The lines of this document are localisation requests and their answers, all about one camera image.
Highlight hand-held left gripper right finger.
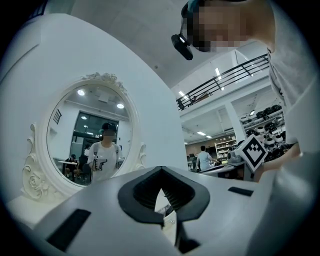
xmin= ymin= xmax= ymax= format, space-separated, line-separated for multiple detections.
xmin=161 ymin=166 xmax=274 ymax=256

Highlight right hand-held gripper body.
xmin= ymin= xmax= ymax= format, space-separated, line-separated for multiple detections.
xmin=217 ymin=134 xmax=269 ymax=182

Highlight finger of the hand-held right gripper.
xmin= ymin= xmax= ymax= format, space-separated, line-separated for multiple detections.
xmin=198 ymin=161 xmax=246 ymax=176

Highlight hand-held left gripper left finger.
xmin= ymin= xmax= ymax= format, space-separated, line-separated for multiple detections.
xmin=33 ymin=166 xmax=179 ymax=256

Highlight person's right forearm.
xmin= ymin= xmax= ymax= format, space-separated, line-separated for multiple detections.
xmin=254 ymin=143 xmax=302 ymax=182

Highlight white storage rack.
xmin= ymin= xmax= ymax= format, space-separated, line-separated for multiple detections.
xmin=238 ymin=103 xmax=287 ymax=163

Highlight black metal railing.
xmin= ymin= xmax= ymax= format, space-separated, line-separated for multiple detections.
xmin=176 ymin=53 xmax=270 ymax=112

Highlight oval white ornate mirror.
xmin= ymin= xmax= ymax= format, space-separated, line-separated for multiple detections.
xmin=21 ymin=71 xmax=147 ymax=203

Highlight person's grey shirt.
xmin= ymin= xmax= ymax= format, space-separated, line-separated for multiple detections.
xmin=267 ymin=0 xmax=320 ymax=161

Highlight person's head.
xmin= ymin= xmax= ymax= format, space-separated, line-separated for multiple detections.
xmin=181 ymin=0 xmax=278 ymax=55

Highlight black head-mounted camera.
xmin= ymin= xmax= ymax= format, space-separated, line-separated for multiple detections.
xmin=170 ymin=33 xmax=195 ymax=61

